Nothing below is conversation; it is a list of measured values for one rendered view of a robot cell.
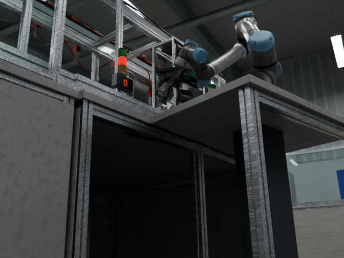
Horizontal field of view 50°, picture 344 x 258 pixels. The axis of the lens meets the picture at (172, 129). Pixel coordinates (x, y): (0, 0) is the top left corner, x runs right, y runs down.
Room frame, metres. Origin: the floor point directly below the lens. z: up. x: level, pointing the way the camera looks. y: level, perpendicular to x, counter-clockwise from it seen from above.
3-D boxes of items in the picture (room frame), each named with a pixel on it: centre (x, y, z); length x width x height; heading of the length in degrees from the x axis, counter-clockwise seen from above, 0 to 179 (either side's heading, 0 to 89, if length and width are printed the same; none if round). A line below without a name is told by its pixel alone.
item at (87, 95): (2.18, 0.42, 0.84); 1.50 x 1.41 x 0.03; 143
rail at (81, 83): (1.60, 0.10, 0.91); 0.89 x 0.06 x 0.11; 143
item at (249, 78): (1.62, -0.36, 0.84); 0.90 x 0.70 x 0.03; 132
